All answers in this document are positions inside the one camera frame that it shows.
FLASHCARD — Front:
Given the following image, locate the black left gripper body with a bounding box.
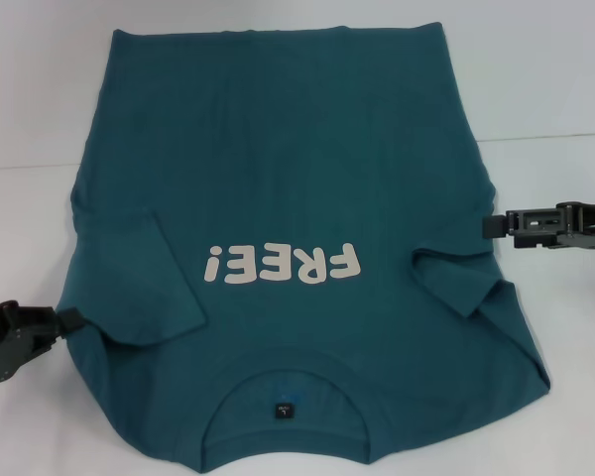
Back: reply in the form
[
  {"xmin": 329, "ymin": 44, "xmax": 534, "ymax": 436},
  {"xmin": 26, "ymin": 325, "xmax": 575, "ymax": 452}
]
[{"xmin": 0, "ymin": 299, "xmax": 56, "ymax": 386}]

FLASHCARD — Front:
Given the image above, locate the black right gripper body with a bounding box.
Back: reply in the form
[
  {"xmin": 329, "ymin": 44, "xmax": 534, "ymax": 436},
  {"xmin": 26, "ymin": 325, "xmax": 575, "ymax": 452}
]
[{"xmin": 557, "ymin": 200, "xmax": 595, "ymax": 250}]

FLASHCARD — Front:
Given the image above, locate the teal blue printed t-shirt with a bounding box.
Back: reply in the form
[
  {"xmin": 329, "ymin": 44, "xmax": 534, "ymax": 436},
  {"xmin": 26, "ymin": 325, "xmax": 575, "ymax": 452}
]
[{"xmin": 54, "ymin": 20, "xmax": 551, "ymax": 476}]

